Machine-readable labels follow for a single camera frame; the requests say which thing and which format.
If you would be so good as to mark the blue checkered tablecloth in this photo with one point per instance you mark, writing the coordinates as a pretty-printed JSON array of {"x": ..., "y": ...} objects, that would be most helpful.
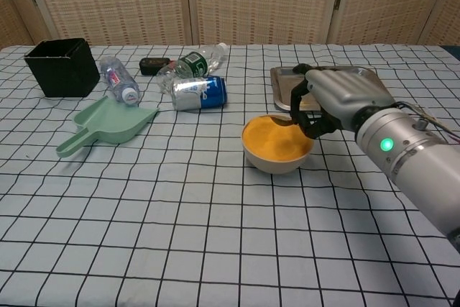
[{"x": 179, "y": 231}]

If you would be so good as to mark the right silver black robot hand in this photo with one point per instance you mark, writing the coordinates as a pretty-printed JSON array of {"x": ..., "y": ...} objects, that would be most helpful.
[{"x": 345, "y": 91}]

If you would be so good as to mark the black square box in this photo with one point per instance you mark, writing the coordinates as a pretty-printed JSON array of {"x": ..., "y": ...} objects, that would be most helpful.
[{"x": 64, "y": 73}]

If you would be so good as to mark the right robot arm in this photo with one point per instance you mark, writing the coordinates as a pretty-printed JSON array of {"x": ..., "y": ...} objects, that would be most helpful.
[{"x": 413, "y": 156}]

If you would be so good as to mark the stainless steel tray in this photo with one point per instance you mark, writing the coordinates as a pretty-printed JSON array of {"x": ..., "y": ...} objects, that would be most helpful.
[{"x": 284, "y": 87}]

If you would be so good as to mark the woven folding screen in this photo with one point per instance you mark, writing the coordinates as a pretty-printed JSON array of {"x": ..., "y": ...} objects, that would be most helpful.
[{"x": 258, "y": 1}]

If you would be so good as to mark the beige bowl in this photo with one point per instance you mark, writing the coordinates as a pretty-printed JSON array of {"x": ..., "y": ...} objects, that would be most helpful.
[{"x": 276, "y": 167}]

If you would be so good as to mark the black plastic spoon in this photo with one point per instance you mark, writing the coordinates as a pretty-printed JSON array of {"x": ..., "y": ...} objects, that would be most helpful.
[{"x": 278, "y": 120}]

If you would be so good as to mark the green plastic dustpan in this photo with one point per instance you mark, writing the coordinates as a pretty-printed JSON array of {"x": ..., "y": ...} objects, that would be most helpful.
[{"x": 111, "y": 123}]

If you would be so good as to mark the clear bottle pink label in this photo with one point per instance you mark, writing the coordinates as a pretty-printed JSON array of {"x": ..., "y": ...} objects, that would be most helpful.
[{"x": 116, "y": 78}]

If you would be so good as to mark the small black case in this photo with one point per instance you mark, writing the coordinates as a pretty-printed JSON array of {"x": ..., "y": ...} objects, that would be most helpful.
[{"x": 152, "y": 65}]

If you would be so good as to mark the blue silver drink can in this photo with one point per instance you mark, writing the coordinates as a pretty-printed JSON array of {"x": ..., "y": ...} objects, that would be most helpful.
[{"x": 197, "y": 93}]

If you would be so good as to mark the clear bottle green label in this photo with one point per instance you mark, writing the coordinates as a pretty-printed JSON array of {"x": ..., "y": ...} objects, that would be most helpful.
[{"x": 194, "y": 62}]

